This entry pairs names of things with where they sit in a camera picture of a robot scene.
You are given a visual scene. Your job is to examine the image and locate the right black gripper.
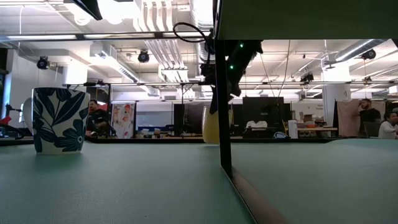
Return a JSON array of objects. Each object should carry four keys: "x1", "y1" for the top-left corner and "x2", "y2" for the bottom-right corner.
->
[{"x1": 208, "y1": 39, "x2": 264, "y2": 115}]

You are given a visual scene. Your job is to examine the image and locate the yellow mug white handle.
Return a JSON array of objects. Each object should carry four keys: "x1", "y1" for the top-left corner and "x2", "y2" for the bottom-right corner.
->
[{"x1": 201, "y1": 105, "x2": 220, "y2": 146}]

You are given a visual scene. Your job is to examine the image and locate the blue floral white mug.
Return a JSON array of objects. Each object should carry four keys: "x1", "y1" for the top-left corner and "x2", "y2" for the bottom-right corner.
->
[{"x1": 22, "y1": 86, "x2": 91, "y2": 156}]

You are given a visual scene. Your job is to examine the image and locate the white cylinder roll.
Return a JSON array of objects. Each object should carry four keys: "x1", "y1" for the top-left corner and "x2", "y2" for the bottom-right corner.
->
[{"x1": 287, "y1": 119, "x2": 299, "y2": 139}]

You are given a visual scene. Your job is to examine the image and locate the colourful poster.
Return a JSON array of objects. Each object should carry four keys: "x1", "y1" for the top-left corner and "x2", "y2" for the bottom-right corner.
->
[{"x1": 110, "y1": 102, "x2": 137, "y2": 139}]

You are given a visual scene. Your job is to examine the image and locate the wooden workbench with clutter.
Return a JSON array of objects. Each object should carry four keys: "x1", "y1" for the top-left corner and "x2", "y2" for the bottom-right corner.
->
[{"x1": 296, "y1": 113, "x2": 339, "y2": 138}]

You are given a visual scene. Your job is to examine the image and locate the person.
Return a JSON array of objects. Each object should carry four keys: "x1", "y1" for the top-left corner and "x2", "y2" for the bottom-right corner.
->
[
  {"x1": 86, "y1": 99, "x2": 118, "y2": 138},
  {"x1": 378, "y1": 111, "x2": 398, "y2": 140},
  {"x1": 357, "y1": 98, "x2": 382, "y2": 138}
]

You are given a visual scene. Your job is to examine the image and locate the green table mat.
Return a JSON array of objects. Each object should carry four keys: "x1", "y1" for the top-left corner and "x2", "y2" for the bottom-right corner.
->
[{"x1": 0, "y1": 138, "x2": 398, "y2": 224}]

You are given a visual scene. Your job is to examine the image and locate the pink cloth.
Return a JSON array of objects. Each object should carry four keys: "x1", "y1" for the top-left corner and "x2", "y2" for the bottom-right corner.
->
[{"x1": 337, "y1": 99, "x2": 386, "y2": 138}]

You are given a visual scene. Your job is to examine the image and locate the grey office chair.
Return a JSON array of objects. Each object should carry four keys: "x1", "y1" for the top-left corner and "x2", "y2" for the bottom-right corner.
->
[{"x1": 363, "y1": 121, "x2": 382, "y2": 139}]

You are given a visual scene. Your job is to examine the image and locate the red and black machine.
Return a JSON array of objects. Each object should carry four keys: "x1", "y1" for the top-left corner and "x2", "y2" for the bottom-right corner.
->
[{"x1": 0, "y1": 104, "x2": 25, "y2": 139}]

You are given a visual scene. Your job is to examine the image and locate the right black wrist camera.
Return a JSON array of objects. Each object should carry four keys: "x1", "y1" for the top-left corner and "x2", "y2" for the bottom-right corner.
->
[{"x1": 200, "y1": 43, "x2": 216, "y2": 86}]

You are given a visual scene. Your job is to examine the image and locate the black ceiling rail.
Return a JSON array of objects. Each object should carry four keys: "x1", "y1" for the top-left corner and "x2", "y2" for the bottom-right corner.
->
[{"x1": 62, "y1": 80, "x2": 398, "y2": 87}]

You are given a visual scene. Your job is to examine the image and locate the black table frame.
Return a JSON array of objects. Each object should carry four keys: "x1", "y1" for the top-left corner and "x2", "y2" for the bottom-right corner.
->
[{"x1": 0, "y1": 138, "x2": 340, "y2": 146}]

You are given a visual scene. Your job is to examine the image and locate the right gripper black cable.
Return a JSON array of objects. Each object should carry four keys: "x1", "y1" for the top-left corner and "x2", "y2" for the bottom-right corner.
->
[{"x1": 172, "y1": 21, "x2": 216, "y2": 55}]

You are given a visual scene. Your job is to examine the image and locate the black overhead frame bar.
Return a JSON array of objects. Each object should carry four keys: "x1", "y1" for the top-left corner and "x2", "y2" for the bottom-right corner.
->
[{"x1": 0, "y1": 30, "x2": 215, "y2": 40}]

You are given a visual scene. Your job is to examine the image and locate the grey ribbed duct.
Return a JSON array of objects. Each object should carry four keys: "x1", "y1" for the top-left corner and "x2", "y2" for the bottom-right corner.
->
[{"x1": 194, "y1": 0, "x2": 217, "y2": 63}]

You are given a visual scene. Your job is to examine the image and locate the white air duct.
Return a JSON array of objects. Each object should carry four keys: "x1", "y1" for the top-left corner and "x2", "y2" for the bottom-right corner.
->
[{"x1": 89, "y1": 42, "x2": 141, "y2": 83}]

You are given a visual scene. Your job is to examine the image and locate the grey round duct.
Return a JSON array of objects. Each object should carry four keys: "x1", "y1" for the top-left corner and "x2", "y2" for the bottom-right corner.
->
[{"x1": 323, "y1": 39, "x2": 388, "y2": 68}]

